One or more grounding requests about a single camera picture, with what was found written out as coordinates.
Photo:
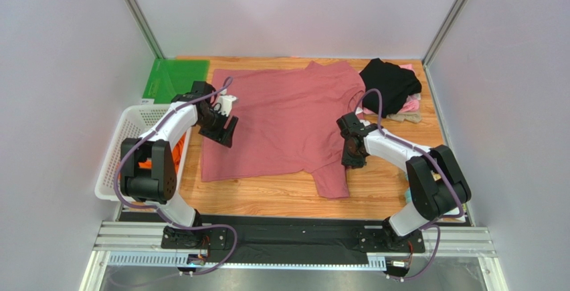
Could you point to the pink folded t-shirt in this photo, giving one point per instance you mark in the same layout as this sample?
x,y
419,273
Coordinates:
x,y
372,103

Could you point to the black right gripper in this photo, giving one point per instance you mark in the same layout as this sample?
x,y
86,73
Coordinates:
x,y
352,153

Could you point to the beige folded t-shirt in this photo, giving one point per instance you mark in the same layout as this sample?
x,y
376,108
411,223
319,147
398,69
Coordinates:
x,y
414,117

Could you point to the green plastic folder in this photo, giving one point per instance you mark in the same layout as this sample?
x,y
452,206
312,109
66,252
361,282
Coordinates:
x,y
170,77

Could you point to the black folded t-shirt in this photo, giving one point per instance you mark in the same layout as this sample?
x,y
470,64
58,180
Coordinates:
x,y
394,83

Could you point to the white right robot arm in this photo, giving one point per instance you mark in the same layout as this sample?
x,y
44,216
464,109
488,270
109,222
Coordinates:
x,y
437,185

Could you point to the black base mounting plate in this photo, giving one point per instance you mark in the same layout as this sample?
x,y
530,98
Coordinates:
x,y
281,240

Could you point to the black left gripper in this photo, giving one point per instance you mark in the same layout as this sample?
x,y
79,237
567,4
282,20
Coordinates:
x,y
222,135

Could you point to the orange t-shirt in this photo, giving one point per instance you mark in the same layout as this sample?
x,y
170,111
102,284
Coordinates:
x,y
176,151

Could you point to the white plastic laundry basket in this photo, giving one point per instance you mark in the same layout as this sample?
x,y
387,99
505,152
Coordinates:
x,y
169,122

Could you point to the aluminium frame rail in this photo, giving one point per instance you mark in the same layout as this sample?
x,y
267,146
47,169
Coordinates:
x,y
127,256

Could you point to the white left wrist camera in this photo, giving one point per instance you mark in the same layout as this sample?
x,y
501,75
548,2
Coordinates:
x,y
224,104

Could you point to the dusty red t-shirt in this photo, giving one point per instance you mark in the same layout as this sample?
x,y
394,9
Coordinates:
x,y
287,123

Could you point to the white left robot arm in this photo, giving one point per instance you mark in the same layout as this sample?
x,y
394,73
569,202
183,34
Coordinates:
x,y
146,176

